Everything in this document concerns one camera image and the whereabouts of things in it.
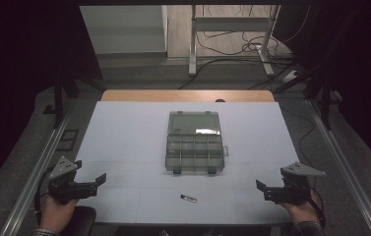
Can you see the clear plastic organizer box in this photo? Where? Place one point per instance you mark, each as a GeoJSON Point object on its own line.
{"type": "Point", "coordinates": [194, 147]}

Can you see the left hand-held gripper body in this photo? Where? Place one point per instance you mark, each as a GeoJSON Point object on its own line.
{"type": "Point", "coordinates": [64, 189]}

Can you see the white metal desk frame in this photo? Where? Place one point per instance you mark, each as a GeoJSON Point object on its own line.
{"type": "Point", "coordinates": [232, 24]}

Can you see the aluminium floor rail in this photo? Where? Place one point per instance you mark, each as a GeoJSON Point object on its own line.
{"type": "Point", "coordinates": [38, 167]}
{"type": "Point", "coordinates": [347, 167]}

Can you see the black stool seat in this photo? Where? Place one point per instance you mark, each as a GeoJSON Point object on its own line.
{"type": "Point", "coordinates": [81, 221]}

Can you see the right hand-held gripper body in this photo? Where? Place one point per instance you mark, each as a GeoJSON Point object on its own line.
{"type": "Point", "coordinates": [291, 193]}

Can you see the white table mat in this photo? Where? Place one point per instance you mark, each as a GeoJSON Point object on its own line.
{"type": "Point", "coordinates": [134, 147]}

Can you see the person's right hand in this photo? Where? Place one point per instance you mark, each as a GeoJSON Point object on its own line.
{"type": "Point", "coordinates": [301, 212]}

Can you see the white board panel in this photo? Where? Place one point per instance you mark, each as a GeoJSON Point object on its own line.
{"type": "Point", "coordinates": [124, 29]}

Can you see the black metal stand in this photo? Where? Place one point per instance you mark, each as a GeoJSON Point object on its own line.
{"type": "Point", "coordinates": [325, 95]}
{"type": "Point", "coordinates": [58, 98]}

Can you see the small dark round object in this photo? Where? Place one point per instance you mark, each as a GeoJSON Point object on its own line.
{"type": "Point", "coordinates": [220, 100]}

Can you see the person's left hand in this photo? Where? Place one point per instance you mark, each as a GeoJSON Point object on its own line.
{"type": "Point", "coordinates": [56, 213]}

